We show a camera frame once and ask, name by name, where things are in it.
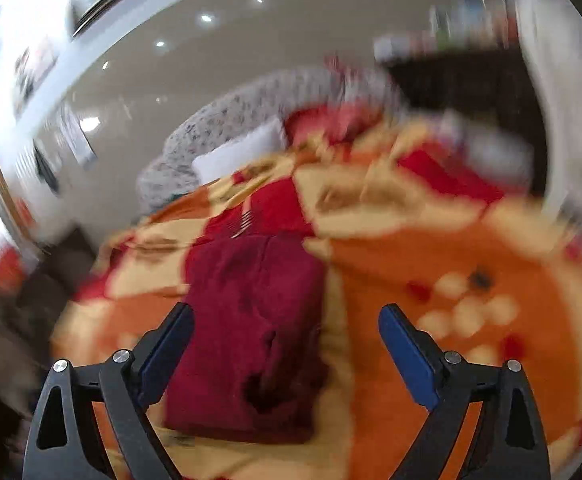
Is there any dark carved wooden headboard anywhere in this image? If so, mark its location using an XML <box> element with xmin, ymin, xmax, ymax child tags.
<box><xmin>386</xmin><ymin>45</ymin><xmax>547</xmax><ymax>196</ymax></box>

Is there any maroon knit garment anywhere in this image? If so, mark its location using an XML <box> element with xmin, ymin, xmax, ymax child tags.
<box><xmin>163</xmin><ymin>232</ymin><xmax>329</xmax><ymax>446</ymax></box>

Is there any checkered orange red blanket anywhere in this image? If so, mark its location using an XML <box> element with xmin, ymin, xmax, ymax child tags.
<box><xmin>51</xmin><ymin>115</ymin><xmax>582</xmax><ymax>480</ymax></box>

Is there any grey floral folded quilt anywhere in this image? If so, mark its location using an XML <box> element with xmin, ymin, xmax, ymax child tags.
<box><xmin>138</xmin><ymin>67</ymin><xmax>357</xmax><ymax>211</ymax></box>

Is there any dark wooden cabinet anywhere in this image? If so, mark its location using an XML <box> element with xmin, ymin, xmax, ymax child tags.
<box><xmin>16</xmin><ymin>230</ymin><xmax>102</xmax><ymax>331</ymax></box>

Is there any red wall paper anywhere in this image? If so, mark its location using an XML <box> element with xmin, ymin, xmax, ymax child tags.
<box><xmin>0</xmin><ymin>250</ymin><xmax>24</xmax><ymax>291</ymax></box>

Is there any white embroidered cushion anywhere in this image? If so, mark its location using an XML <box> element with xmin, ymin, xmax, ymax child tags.
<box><xmin>514</xmin><ymin>0</ymin><xmax>582</xmax><ymax>231</ymax></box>

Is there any red pillow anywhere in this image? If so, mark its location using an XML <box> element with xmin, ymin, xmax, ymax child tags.
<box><xmin>283</xmin><ymin>102</ymin><xmax>387</xmax><ymax>148</ymax></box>

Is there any white pillow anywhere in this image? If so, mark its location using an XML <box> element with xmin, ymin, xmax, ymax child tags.
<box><xmin>192</xmin><ymin>119</ymin><xmax>289</xmax><ymax>183</ymax></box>

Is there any clutter pile on headboard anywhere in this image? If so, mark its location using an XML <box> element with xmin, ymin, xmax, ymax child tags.
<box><xmin>376</xmin><ymin>0</ymin><xmax>517</xmax><ymax>56</ymax></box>

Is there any dark hanging wall item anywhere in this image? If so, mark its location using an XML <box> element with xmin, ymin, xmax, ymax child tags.
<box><xmin>33</xmin><ymin>142</ymin><xmax>62</xmax><ymax>196</ymax></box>

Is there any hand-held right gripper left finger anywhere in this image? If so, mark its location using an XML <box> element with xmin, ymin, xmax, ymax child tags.
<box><xmin>22</xmin><ymin>302</ymin><xmax>195</xmax><ymax>480</ymax></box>

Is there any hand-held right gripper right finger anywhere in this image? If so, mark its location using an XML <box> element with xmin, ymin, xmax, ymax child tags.
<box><xmin>377</xmin><ymin>303</ymin><xmax>552</xmax><ymax>480</ymax></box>

